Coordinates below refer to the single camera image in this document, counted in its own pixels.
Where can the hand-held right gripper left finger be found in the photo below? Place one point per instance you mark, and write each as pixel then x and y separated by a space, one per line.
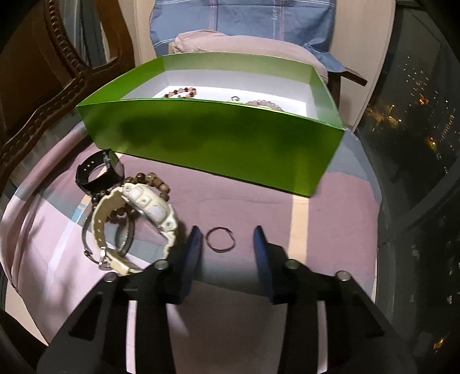
pixel 190 259

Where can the silver metal bangle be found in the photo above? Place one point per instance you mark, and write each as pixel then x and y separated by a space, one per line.
pixel 127 230

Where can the pink pillow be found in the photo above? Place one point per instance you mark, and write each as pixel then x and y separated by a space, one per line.
pixel 251 45

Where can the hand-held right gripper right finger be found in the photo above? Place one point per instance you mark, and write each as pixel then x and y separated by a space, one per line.
pixel 260 259

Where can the blue plaid cloth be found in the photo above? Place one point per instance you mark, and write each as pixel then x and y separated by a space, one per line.
pixel 233 18

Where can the dark wooden armchair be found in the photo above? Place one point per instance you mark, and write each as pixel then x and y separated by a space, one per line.
pixel 354 77

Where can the white wrist watch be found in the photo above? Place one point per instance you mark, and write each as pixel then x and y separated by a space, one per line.
pixel 147 203

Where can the black wrist watch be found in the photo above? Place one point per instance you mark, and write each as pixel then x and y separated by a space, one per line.
pixel 113 167

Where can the carved wooden chair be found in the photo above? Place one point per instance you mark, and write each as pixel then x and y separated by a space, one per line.
pixel 54 54

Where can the green cardboard box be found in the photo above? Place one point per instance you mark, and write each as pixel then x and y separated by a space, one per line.
pixel 215 144

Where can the small dark charm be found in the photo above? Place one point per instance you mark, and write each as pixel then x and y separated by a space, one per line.
pixel 235 97

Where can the glass window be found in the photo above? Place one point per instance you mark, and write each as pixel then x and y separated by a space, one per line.
pixel 413 108

